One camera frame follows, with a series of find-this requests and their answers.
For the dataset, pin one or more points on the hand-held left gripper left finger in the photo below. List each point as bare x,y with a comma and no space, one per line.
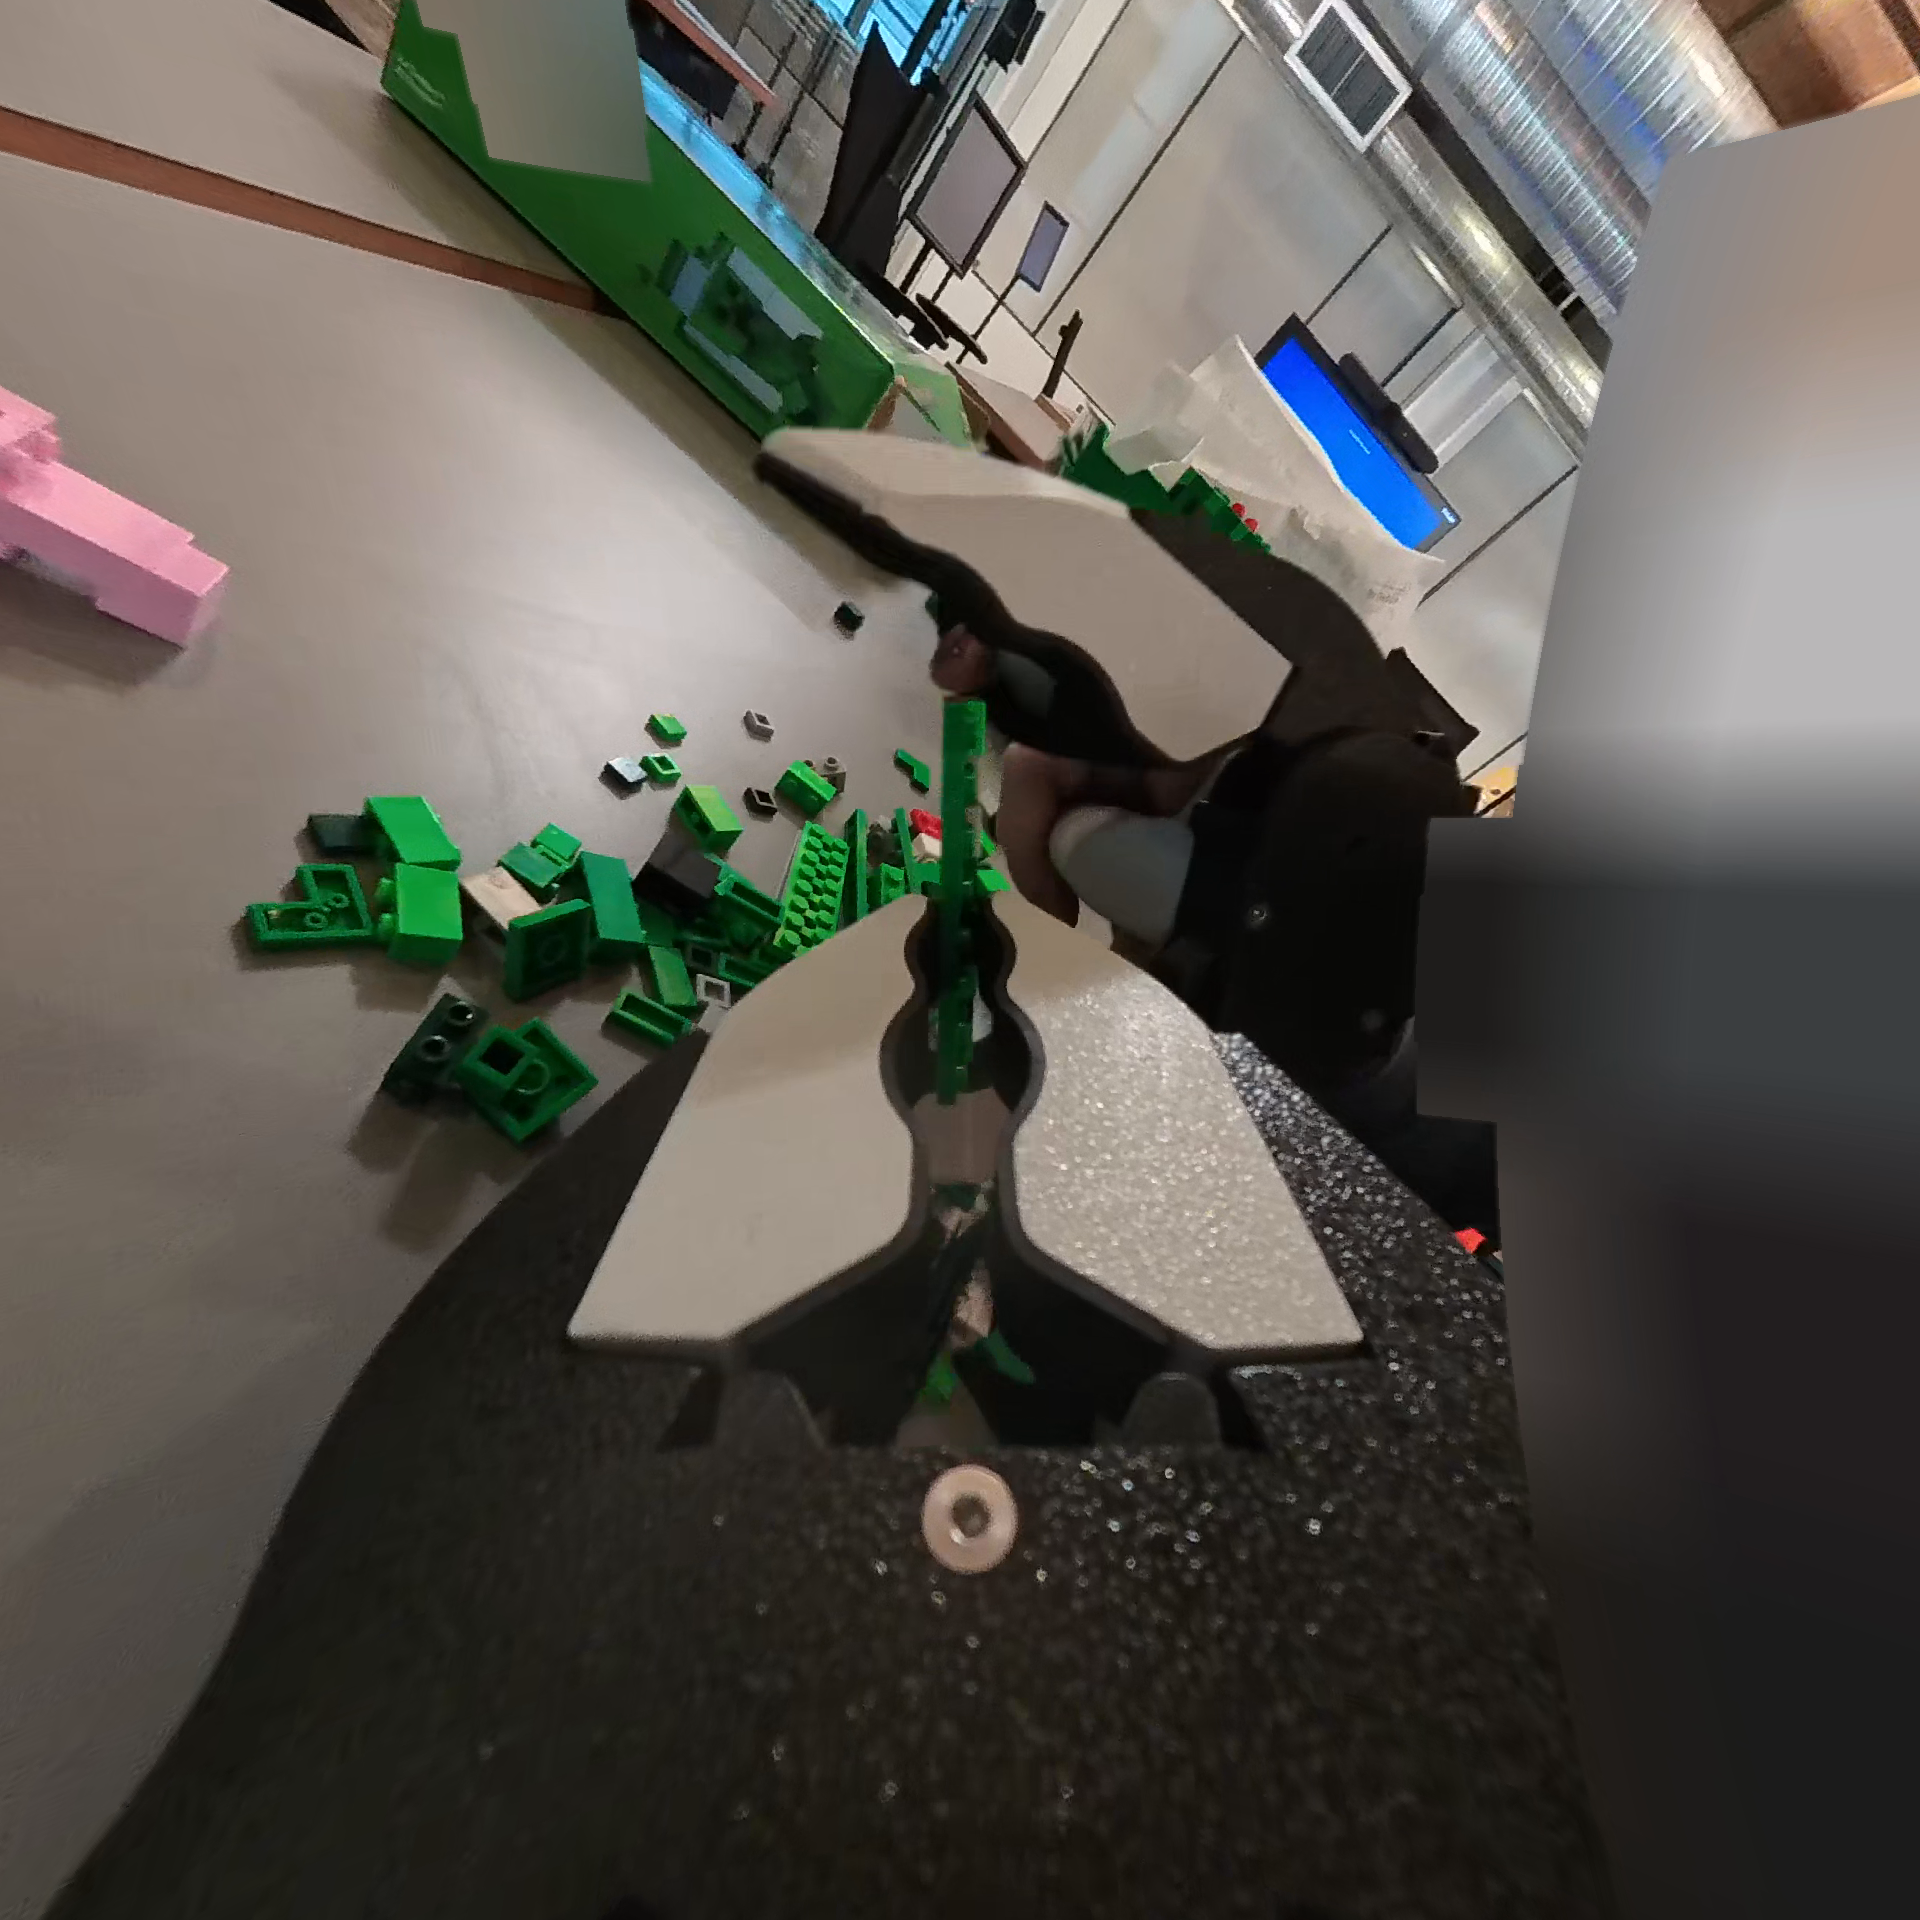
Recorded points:
751,1185

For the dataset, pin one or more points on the green toy set box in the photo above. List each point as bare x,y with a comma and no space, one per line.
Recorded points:
751,315

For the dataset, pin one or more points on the person's right hand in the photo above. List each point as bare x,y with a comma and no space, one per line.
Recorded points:
1037,826

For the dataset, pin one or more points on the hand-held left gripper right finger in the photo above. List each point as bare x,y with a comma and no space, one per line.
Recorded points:
1171,1185

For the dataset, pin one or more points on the glossy black toy brick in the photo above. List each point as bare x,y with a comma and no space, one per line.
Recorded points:
675,862

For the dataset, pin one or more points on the pile of green toy bricks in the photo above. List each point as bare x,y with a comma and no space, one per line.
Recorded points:
422,915

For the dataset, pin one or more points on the small dark monitor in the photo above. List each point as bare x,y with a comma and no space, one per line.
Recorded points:
1045,247

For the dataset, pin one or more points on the black framed monitor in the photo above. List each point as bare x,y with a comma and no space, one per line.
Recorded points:
968,182

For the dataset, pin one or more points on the silver ceiling duct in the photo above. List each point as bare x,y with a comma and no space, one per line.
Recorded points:
1545,119

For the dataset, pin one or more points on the pink toy pig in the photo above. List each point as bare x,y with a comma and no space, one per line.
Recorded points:
105,557

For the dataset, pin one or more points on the white air vent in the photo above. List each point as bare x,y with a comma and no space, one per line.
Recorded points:
1347,77

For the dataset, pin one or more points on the green checkered brick assembly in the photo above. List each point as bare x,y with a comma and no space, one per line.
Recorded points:
961,840

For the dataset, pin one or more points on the white paper bag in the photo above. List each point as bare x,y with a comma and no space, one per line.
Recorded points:
1350,586

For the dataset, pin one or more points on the dark green studded toy brick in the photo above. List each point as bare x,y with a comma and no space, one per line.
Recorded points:
433,1049

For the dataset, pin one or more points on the large display screen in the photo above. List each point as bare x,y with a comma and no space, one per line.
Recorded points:
1350,434

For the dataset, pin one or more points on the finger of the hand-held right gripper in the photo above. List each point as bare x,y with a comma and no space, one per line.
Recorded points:
1051,569

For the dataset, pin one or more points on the green brick model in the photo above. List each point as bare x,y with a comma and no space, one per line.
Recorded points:
1201,495

